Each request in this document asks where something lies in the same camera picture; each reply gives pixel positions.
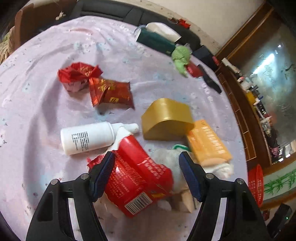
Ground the brown armchair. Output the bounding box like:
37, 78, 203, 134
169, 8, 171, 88
10, 0, 76, 49

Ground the orange medicine box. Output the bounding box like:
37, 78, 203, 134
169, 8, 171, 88
187, 120, 232, 167

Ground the gold box lid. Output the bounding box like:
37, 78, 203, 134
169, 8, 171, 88
141, 98, 194, 141

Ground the red paper package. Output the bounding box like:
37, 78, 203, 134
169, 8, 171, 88
87, 134, 175, 219

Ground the white plastic bottle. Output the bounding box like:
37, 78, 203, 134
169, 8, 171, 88
60, 122, 139, 156

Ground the black leather sofa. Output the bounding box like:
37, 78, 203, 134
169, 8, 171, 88
69, 0, 201, 51

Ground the floral pink tablecloth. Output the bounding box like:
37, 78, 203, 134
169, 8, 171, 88
1, 16, 247, 240

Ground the red flat pouch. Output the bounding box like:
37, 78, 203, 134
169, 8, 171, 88
186, 62, 203, 78

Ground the green crumpled cloth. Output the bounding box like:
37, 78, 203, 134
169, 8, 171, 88
171, 45, 191, 77

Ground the white knit glove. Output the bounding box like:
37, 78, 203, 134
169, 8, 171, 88
150, 148, 234, 194

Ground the dark red candy packet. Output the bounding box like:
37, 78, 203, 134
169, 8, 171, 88
89, 78, 134, 108

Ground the black toy pistol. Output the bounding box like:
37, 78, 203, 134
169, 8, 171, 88
197, 64, 222, 94

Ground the wooden brick-pattern counter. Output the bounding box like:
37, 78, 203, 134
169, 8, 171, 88
215, 63, 271, 170

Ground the red knot ornament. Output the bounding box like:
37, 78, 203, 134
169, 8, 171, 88
168, 18, 191, 29

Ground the red plastic waste basket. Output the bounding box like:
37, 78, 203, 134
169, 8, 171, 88
248, 164, 264, 207

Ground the green tissue box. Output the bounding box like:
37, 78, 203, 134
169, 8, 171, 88
133, 22, 181, 56

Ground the red foil wrapper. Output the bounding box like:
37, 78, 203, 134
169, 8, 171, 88
57, 62, 103, 92

